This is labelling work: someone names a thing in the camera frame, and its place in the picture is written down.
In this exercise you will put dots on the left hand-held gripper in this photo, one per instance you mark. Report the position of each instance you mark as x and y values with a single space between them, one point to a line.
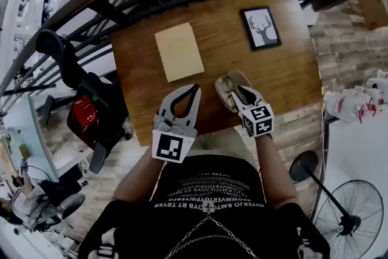
168 145

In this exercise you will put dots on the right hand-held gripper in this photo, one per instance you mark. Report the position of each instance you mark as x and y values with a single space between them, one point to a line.
260 119

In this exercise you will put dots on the black thin-rimmed eyeglasses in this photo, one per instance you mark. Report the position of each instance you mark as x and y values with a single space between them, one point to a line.
227 89

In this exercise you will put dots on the beige glasses case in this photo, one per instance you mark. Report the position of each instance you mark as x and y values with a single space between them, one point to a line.
241 77

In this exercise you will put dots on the person's right forearm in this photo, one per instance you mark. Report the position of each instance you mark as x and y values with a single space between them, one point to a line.
274 173

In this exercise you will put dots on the person's left forearm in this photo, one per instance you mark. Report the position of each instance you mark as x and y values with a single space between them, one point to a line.
138 182

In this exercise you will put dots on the person's beige trouser leg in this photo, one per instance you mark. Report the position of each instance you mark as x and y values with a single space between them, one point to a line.
221 145

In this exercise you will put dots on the beige notebook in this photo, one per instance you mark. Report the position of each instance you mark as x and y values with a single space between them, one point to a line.
180 51

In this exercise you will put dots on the wooden table with hairpin legs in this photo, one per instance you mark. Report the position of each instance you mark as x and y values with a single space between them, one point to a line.
136 69

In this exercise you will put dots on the black office chair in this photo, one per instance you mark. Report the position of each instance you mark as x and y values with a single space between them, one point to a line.
112 112

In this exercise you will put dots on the black framed deer picture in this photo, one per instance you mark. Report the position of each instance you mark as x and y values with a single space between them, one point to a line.
261 28

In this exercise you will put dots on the black standing fan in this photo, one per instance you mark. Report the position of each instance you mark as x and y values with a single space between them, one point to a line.
303 165

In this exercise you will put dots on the pack of plastic bottles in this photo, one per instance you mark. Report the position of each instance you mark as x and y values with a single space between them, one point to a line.
342 103

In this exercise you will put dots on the red bag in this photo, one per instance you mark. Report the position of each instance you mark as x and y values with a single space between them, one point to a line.
82 118

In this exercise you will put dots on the person's black printed t-shirt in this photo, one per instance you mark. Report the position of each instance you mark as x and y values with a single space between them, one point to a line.
136 227

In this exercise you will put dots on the white desk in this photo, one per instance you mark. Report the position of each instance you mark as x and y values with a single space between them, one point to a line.
24 130

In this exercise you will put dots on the cardboard box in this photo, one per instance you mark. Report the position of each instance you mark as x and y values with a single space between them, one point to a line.
376 12

